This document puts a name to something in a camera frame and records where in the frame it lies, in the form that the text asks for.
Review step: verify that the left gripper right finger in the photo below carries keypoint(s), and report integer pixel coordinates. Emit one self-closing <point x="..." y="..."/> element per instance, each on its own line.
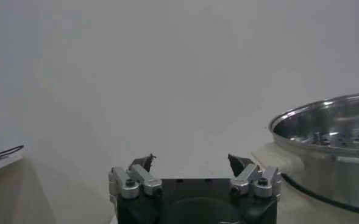
<point x="247" y="178"/>

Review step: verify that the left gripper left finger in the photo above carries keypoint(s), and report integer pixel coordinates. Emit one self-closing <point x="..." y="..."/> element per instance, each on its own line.
<point x="130" y="182"/>

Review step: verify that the cream electric cooker base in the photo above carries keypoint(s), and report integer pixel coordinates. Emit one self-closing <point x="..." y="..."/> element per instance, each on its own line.
<point x="319" y="213"/>

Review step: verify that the stainless steel steamer basket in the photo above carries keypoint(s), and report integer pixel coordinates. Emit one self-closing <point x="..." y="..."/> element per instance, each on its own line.
<point x="334" y="170"/>

